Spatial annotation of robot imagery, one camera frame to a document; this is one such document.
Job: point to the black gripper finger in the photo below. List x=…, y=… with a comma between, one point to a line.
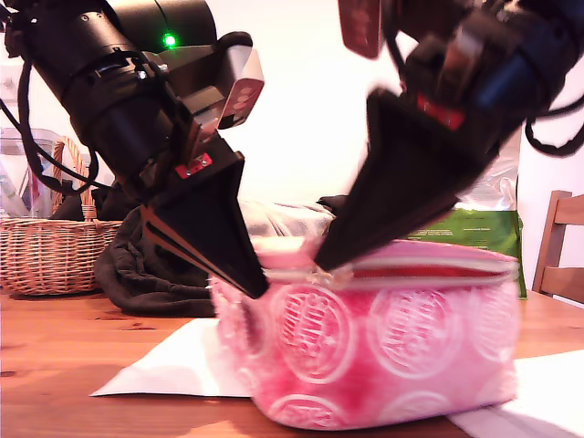
x=410, y=182

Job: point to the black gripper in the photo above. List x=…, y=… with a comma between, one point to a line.
x=128, y=132

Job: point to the pink printed zip bag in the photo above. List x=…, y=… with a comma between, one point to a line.
x=365, y=347

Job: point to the black jacket with grey lining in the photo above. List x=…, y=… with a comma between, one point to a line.
x=150, y=283

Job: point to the green and silver food pouch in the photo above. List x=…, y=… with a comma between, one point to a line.
x=493, y=228

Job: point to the blank white paper sheet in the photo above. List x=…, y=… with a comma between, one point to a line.
x=173, y=365

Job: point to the wicker basket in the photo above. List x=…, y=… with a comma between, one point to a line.
x=45, y=255

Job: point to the wooden chair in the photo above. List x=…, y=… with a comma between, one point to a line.
x=559, y=278

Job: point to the clear plastic container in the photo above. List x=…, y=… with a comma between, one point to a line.
x=13, y=182

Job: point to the printed white paper stack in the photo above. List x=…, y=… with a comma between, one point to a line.
x=547, y=397

